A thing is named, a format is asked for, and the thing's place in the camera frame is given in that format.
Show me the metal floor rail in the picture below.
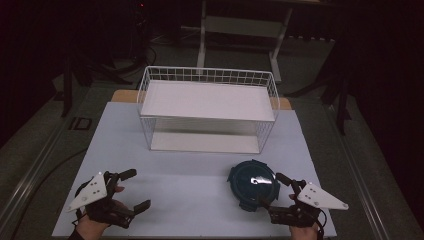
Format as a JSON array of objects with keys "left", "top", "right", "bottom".
[
  {"left": 323, "top": 102, "right": 389, "bottom": 240},
  {"left": 0, "top": 121, "right": 69, "bottom": 223}
]

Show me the person's right hand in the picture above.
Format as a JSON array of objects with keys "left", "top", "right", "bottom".
[{"left": 287, "top": 193, "right": 320, "bottom": 240}]

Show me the white metal desk frame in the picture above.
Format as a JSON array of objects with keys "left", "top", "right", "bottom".
[{"left": 195, "top": 0, "right": 295, "bottom": 83}]

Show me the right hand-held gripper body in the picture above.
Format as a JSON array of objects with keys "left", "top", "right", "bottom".
[{"left": 267, "top": 179, "right": 350, "bottom": 230}]

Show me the black floor socket box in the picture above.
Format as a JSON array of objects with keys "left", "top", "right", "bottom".
[{"left": 68, "top": 116, "right": 93, "bottom": 132}]

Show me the person's left hand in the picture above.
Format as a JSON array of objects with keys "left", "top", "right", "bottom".
[{"left": 75, "top": 185, "right": 135, "bottom": 240}]

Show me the black floor cable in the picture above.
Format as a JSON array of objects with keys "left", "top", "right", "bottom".
[{"left": 9, "top": 147, "right": 90, "bottom": 240}]

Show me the black metal stand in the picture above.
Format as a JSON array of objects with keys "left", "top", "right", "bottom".
[{"left": 60, "top": 54, "right": 75, "bottom": 118}]

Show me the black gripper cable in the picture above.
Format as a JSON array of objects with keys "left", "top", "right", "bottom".
[{"left": 314, "top": 209, "right": 327, "bottom": 240}]

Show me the white wire shelf rack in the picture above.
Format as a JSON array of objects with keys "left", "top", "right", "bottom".
[{"left": 136, "top": 65, "right": 281, "bottom": 155}]

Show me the wooden table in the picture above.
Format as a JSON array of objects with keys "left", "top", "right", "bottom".
[{"left": 110, "top": 88, "right": 293, "bottom": 111}]

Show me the pale blue table sheet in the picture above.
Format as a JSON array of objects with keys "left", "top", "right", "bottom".
[{"left": 51, "top": 101, "right": 338, "bottom": 239}]

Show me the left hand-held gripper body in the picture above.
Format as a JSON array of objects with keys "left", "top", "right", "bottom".
[{"left": 65, "top": 171, "right": 136, "bottom": 230}]

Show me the dark teal round bowl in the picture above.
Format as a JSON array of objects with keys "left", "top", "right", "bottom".
[{"left": 226, "top": 158, "right": 281, "bottom": 213}]

